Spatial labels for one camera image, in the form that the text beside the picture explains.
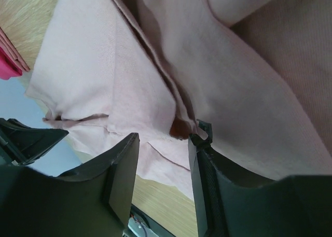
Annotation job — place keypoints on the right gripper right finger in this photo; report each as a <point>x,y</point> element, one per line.
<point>233,201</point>

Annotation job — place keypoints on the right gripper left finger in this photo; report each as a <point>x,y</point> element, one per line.
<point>93,199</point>

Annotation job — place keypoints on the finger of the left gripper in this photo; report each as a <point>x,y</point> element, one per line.
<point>22,145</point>

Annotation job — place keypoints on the dusty pink t shirt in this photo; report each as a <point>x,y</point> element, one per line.
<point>259,71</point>

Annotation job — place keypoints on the folded magenta t shirt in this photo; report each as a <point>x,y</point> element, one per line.
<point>12,63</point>

